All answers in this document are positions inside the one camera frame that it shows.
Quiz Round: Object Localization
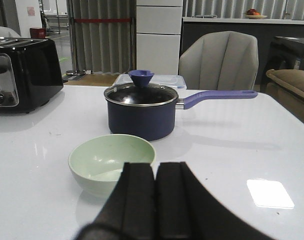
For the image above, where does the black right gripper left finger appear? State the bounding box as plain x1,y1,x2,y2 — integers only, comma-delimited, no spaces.
78,162,155,240

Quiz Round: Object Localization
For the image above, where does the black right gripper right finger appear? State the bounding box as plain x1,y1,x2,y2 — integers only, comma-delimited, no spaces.
156,162,270,240

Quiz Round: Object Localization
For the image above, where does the light green bowl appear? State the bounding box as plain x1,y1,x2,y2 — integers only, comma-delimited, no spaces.
68,134,156,197

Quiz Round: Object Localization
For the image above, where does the white drawer cabinet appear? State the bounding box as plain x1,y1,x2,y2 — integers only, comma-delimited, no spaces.
136,0,183,75

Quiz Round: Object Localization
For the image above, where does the grey upholstered chair right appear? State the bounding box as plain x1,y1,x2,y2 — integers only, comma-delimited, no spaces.
178,31,259,90

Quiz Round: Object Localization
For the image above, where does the clear plastic food container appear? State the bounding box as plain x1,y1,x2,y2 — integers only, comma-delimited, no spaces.
113,73,187,89

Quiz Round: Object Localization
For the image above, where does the beige sofa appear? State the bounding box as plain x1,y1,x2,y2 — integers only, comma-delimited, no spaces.
264,69,304,123

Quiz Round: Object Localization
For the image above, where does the dark blue saucepan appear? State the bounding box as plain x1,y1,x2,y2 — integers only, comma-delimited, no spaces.
103,84,258,142

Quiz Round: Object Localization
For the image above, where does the red box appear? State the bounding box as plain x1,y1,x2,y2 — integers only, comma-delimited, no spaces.
29,27,47,39

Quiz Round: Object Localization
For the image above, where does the glass lid with blue knob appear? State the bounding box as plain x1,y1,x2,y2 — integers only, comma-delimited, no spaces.
104,70,178,107

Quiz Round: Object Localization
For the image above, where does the fruit plate on counter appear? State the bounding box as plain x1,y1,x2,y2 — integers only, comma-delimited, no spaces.
245,8,267,19

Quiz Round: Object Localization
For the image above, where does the black and chrome toaster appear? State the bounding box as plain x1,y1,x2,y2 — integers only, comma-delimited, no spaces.
0,37,63,114

